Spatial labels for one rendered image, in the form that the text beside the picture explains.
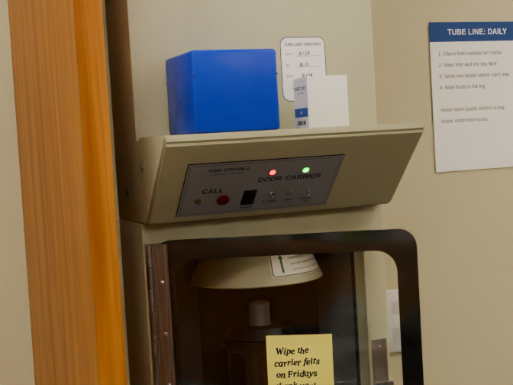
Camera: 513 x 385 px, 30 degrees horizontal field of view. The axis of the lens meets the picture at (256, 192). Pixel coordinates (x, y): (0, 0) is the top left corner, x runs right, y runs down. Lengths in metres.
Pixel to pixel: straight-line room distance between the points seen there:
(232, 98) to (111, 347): 0.30
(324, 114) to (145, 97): 0.21
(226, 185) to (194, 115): 0.10
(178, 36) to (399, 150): 0.29
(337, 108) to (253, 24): 0.15
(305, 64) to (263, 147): 0.18
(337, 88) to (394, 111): 0.64
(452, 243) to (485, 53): 0.36
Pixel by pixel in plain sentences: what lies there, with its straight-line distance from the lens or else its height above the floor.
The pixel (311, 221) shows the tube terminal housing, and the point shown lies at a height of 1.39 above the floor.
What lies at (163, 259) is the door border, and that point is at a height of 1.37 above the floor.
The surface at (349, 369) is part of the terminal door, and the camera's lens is 1.12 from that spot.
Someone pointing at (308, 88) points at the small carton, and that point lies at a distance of 1.11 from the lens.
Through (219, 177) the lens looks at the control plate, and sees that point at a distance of 1.07.
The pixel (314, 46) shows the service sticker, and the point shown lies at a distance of 1.21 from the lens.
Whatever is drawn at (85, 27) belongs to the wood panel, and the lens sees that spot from 1.03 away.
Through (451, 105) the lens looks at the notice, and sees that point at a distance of 1.82.
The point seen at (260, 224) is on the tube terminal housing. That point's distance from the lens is 1.18.
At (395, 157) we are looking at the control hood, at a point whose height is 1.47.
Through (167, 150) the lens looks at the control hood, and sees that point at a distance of 1.02.
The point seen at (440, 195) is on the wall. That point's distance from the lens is 1.81.
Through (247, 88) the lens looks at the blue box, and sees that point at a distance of 1.06.
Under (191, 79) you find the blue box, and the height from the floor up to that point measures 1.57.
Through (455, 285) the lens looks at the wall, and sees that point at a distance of 1.84.
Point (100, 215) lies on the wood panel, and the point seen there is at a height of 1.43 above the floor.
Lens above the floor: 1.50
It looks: 3 degrees down
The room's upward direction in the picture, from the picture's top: 3 degrees counter-clockwise
